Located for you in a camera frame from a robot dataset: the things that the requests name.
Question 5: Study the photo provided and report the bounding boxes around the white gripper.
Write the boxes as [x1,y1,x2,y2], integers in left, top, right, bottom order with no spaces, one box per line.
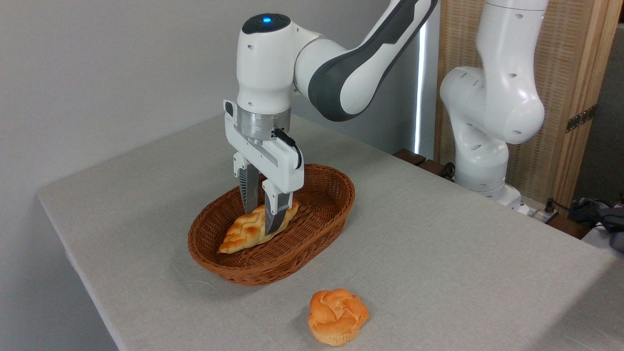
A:
[223,100,305,235]

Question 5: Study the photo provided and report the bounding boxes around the long braided bread loaf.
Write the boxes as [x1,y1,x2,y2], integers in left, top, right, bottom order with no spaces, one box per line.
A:
[219,201,299,254]

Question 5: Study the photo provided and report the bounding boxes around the round knotted bread roll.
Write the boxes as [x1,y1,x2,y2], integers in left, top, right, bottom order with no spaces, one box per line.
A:
[308,288,370,347]

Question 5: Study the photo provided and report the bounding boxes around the brown oval wicker basket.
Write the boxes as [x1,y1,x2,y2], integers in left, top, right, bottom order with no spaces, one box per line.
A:
[188,164,355,286]

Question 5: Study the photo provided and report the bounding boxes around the bright vertical light strip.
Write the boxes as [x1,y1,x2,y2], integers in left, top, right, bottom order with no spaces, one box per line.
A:
[414,22,429,155]

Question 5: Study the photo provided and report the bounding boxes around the white power strip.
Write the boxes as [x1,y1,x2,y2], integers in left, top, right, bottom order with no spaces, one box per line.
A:
[516,204,557,225]

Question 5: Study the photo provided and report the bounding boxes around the metal screen hinge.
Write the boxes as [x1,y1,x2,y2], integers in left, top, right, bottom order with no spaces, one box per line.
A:
[565,105,596,133]

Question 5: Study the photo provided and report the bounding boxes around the wooden woven folding screen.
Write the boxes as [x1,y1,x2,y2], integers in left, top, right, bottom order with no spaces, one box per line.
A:
[434,0,624,210]

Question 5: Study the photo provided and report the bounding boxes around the dark grey bundle of gear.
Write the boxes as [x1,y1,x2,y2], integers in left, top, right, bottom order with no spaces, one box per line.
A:
[568,195,624,254]

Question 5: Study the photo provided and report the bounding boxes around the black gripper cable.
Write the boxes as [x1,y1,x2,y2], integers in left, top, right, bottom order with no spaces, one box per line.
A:
[272,128,303,170]

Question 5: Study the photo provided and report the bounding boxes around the black power plug with cable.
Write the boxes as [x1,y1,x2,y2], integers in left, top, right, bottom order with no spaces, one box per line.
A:
[543,197,610,230]

